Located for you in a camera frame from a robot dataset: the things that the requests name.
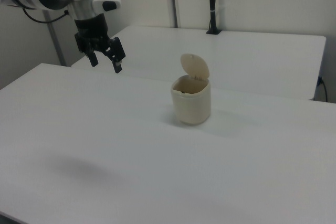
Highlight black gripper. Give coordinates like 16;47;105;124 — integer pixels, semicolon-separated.
74;15;127;74

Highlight cream plastic trash bin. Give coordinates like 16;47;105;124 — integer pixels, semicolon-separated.
171;53;212;125

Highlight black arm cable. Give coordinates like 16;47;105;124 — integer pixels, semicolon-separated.
22;7;70;24

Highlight black table power cable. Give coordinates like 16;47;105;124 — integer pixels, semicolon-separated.
317;76;329;102

